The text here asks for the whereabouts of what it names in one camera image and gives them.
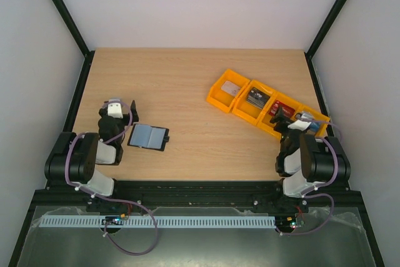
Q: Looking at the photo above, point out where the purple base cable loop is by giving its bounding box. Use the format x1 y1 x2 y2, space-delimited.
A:
99 199 159 255

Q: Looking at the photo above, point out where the black leather card holder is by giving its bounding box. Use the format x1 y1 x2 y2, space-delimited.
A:
127 124 169 151

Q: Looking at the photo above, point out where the blue card stack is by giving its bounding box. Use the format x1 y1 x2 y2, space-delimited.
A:
296 111 321 133

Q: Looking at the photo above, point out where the black frame post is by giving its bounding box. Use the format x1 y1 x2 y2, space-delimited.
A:
32 0 94 58
306 0 368 58

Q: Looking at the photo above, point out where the black card stack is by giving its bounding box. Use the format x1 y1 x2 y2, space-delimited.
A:
246 88 270 109

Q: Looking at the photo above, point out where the red VIP card stack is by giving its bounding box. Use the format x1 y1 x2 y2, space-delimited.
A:
269 100 295 118

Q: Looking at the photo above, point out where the black frame post right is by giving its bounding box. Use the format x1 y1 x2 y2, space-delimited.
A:
306 0 368 58

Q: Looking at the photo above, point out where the black frame post left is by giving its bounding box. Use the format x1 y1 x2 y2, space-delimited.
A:
32 0 94 58

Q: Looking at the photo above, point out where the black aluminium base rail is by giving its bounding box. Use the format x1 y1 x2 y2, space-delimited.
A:
32 179 363 214

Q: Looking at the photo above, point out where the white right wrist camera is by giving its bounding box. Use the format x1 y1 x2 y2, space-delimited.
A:
287 113 314 131

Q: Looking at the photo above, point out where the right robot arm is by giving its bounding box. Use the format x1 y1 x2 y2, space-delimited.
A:
271 106 351 212

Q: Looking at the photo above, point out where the yellow bin with black cards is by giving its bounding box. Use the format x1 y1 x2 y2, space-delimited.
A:
232 79 277 125

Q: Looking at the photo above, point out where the white slotted cable duct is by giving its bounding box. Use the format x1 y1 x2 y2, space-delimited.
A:
39 215 276 229

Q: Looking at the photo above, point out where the white card stack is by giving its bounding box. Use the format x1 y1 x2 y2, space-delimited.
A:
221 81 241 97

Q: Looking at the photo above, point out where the yellow bin with red cards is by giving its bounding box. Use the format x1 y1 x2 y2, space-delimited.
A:
256 92 303 139

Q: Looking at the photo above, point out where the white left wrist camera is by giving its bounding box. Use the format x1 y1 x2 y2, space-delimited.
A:
106 98 123 119

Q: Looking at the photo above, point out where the yellow bin with white cards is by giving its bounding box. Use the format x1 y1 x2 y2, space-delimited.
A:
206 69 250 113

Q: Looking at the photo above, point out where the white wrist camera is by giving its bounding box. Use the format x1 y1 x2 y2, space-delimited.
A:
287 113 314 131
106 98 123 119

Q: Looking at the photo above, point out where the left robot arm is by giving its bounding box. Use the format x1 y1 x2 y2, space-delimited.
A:
44 99 139 198

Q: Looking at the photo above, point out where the yellow bin with blue cards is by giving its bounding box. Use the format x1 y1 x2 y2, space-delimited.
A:
294 105 330 136

